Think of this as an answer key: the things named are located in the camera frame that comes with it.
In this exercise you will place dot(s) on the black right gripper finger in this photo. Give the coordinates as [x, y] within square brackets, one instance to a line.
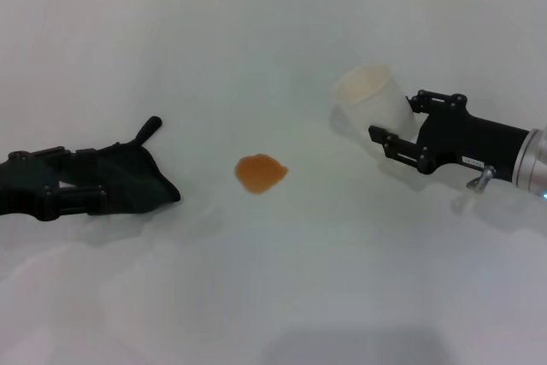
[436, 99]
[397, 145]

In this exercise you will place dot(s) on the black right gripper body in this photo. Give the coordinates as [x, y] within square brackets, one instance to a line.
[470, 138]

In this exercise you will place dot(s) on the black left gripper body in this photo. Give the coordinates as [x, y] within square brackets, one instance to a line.
[19, 185]

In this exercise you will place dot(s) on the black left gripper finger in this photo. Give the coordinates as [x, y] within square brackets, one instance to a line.
[74, 202]
[55, 153]

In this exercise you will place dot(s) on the white paper cup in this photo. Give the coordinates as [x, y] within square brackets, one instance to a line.
[376, 100]

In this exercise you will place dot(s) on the dark cloth rag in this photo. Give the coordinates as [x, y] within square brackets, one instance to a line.
[128, 177]

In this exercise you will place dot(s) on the orange-brown liquid stain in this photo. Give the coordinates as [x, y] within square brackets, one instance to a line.
[258, 172]

